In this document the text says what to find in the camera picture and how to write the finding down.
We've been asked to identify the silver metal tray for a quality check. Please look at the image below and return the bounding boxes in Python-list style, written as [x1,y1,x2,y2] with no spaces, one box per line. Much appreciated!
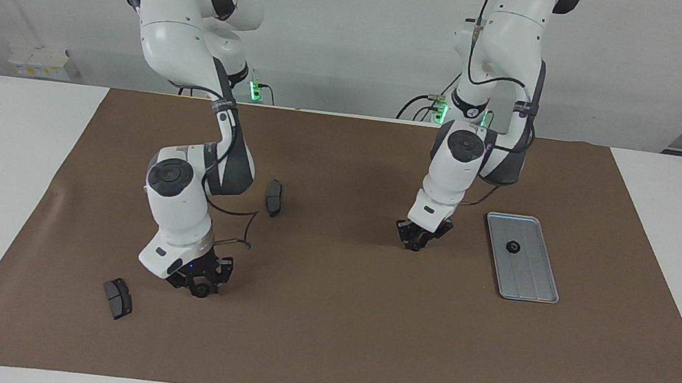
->
[477,211,570,306]

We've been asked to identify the slim dark brake pad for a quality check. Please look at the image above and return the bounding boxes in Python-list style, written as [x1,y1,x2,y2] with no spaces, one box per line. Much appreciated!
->
[262,178,285,219]

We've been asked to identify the black left base cable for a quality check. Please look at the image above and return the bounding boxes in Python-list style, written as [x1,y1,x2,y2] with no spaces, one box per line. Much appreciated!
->
[395,63,464,127]

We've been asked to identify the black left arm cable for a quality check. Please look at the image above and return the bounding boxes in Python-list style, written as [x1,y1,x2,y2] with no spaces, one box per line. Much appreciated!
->
[449,0,554,214]

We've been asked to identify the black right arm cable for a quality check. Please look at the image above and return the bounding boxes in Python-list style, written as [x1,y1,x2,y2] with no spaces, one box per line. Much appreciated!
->
[179,86,273,252]

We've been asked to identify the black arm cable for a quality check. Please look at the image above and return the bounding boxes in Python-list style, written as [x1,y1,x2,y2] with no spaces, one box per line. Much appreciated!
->
[449,0,554,214]
[179,86,273,252]

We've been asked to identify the brown paper table mat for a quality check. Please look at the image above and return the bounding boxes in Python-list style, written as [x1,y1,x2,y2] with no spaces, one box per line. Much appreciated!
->
[0,70,682,383]

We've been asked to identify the split-face dark brake pad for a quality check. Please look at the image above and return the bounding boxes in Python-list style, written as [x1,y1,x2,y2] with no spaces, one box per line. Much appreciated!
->
[98,276,137,322]

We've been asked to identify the white wall socket box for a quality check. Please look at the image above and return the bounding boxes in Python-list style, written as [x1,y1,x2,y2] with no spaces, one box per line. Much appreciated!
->
[6,42,82,83]

